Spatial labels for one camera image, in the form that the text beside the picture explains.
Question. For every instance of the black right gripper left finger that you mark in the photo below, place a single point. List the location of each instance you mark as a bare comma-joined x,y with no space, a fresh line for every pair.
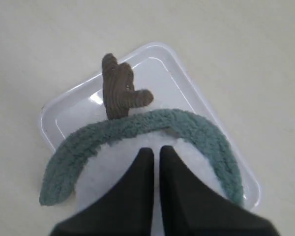
125,210

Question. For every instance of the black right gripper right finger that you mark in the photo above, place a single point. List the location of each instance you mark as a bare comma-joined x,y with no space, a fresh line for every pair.
191,208

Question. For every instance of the white plush snowman toy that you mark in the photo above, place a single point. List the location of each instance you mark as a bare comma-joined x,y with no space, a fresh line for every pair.
102,171

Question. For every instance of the green fuzzy scarf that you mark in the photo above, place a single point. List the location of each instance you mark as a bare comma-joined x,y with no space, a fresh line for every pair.
69,159

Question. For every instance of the white rectangular tray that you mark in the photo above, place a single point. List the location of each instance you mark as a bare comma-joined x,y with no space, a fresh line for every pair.
156,68

